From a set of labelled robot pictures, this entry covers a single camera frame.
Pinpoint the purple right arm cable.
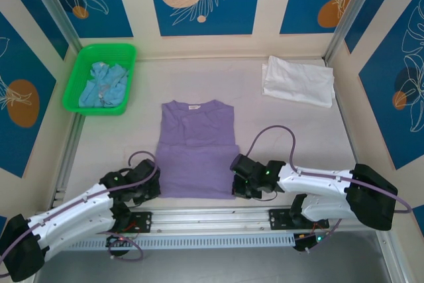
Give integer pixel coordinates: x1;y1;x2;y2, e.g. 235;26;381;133
245;126;413;251

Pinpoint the aluminium side rail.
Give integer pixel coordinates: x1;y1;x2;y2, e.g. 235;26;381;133
48;110;85;211

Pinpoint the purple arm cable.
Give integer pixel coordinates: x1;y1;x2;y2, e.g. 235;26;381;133
0;150;160;260
245;126;413;251

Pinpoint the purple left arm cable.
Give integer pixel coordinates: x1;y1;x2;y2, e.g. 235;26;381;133
0;150;160;260

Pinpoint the aluminium frame rail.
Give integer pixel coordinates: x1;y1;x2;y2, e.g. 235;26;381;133
28;205;388;239

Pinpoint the purple t-shirt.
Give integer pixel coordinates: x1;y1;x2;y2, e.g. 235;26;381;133
154;99;240;200

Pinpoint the grey slotted cable duct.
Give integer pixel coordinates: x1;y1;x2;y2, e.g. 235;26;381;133
41;233;297;251

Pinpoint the green plastic basket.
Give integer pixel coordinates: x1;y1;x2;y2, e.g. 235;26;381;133
62;43;138;117

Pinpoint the aluminium frame post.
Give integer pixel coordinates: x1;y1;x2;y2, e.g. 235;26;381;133
23;0;83;54
324;0;382;64

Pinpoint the white t-shirt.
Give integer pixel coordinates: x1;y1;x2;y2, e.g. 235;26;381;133
260;54;334;109

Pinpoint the light blue t-shirt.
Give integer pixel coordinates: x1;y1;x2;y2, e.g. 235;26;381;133
78;61;130;109

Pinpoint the blue floral wall panel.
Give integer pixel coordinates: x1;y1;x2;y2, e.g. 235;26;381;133
359;0;424;171
146;0;264;36
34;0;133;38
0;11;57;178
344;0;407;54
280;0;368;35
0;0;69;60

